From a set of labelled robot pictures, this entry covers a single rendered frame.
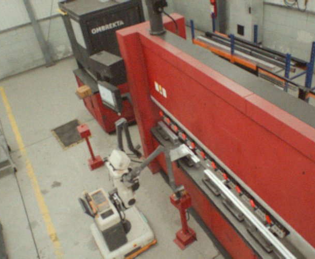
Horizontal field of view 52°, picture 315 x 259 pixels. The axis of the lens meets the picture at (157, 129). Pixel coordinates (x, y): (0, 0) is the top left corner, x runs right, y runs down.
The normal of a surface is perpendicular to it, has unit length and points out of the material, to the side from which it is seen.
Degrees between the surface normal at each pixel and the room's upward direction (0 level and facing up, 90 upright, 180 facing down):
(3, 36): 90
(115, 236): 90
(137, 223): 0
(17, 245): 0
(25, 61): 90
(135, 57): 90
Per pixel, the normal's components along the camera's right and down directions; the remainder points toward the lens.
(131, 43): 0.44, 0.47
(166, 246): -0.15, -0.80
